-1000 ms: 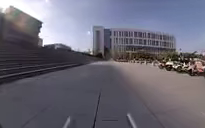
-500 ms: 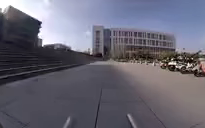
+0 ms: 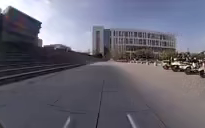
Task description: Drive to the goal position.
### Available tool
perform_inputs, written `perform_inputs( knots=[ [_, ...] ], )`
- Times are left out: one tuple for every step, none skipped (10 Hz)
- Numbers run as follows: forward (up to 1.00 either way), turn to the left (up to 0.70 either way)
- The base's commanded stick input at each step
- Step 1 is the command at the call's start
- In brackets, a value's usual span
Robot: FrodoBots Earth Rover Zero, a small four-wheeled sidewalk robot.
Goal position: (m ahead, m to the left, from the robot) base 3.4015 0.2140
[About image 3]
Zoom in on grey paved plaza ground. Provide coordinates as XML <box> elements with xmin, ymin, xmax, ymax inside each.
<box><xmin>0</xmin><ymin>60</ymin><xmax>205</xmax><ymax>128</ymax></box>

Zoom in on pale multi-storey building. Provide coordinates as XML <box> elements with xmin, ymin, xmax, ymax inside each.
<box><xmin>91</xmin><ymin>25</ymin><xmax>177</xmax><ymax>58</ymax></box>

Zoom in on row of trees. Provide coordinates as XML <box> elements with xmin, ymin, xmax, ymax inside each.
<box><xmin>110</xmin><ymin>48</ymin><xmax>178</xmax><ymax>62</ymax></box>

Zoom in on low distant building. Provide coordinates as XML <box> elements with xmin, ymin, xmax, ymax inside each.
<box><xmin>43</xmin><ymin>43</ymin><xmax>73</xmax><ymax>53</ymax></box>

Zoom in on wide stone steps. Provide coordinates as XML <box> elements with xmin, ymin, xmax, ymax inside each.
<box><xmin>0</xmin><ymin>49</ymin><xmax>103</xmax><ymax>89</ymax></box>

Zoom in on row of parked scooters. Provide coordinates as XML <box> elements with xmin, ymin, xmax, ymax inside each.
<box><xmin>161</xmin><ymin>49</ymin><xmax>205</xmax><ymax>79</ymax></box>

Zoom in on dark building with coloured facade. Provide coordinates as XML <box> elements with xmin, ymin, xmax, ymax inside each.
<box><xmin>0</xmin><ymin>4</ymin><xmax>44</xmax><ymax>63</ymax></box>

